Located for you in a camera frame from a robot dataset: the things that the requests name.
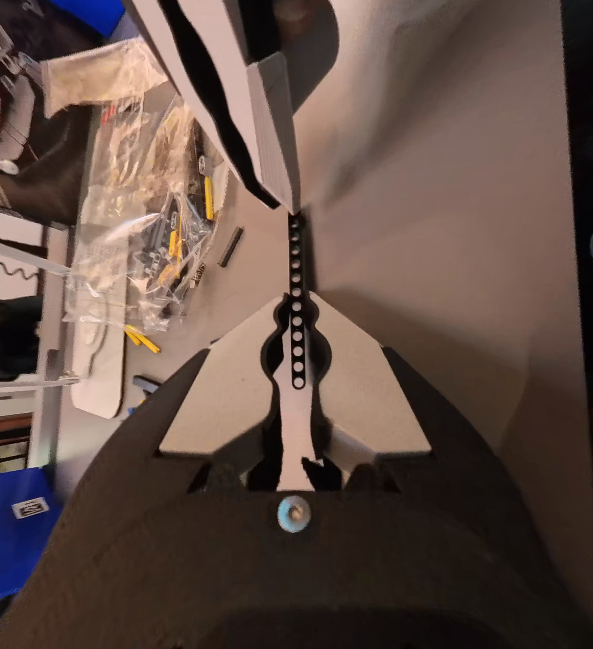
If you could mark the blue bin with white tag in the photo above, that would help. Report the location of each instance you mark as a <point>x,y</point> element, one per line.
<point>7,547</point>

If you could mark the long black lego beam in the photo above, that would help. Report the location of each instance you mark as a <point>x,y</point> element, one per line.
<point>147,384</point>

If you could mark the short yellow lego axle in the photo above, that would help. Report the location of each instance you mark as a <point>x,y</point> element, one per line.
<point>133,334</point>

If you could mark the long yellow lego axle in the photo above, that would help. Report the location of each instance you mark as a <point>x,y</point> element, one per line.
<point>147,342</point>

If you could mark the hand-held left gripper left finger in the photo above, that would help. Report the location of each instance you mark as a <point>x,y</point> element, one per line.
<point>215,400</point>

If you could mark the white cardboard strip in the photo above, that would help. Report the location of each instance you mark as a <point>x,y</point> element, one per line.
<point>98,375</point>

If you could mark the clear bag of yellow lego parts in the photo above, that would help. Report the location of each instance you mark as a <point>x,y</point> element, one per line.
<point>119,218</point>

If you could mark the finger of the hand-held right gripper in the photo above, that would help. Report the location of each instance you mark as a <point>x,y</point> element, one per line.
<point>159,35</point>
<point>273,126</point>

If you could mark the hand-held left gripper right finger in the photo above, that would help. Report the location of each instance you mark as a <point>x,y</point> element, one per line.
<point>372,405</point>

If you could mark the dark printed lego box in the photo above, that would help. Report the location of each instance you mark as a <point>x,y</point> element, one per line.
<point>22,137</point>

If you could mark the black lego beam with holes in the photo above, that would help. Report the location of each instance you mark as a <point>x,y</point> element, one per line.
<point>291,284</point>

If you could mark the short black lego axle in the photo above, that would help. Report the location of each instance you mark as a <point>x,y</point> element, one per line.
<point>230,247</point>

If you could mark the empty torn clear bag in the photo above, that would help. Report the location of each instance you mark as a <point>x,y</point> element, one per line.
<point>98,71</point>

